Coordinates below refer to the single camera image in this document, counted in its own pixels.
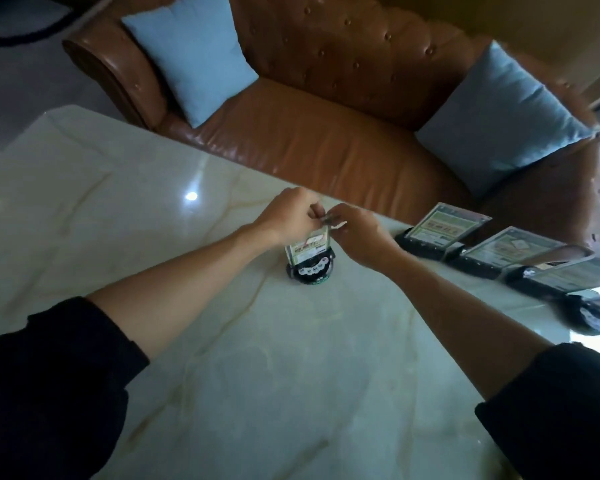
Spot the person's right hand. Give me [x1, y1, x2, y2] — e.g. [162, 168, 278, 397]
[325, 203, 406, 274]

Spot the person's left hand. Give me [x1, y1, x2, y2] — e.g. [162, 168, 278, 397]
[252, 187, 327, 253]

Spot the acrylic table sign stand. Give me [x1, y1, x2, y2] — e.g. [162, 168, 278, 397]
[559, 293, 600, 337]
[393, 202, 493, 261]
[283, 224, 337, 285]
[449, 226, 569, 281]
[502, 254, 600, 301]

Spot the person's right forearm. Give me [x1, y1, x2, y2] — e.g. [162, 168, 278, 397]
[385, 249, 553, 401]

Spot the person's left forearm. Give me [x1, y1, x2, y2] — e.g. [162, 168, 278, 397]
[86, 224, 271, 361]

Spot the person's black sweater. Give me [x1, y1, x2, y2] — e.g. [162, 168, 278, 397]
[0, 297, 600, 480]

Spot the brown leather sofa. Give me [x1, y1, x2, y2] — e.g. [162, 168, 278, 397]
[62, 0, 600, 255]

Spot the light blue cushion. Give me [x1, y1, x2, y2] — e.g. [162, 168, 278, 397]
[413, 40, 599, 198]
[121, 0, 260, 129]

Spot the pale marble table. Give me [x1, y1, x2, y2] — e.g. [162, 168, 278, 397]
[0, 104, 600, 480]

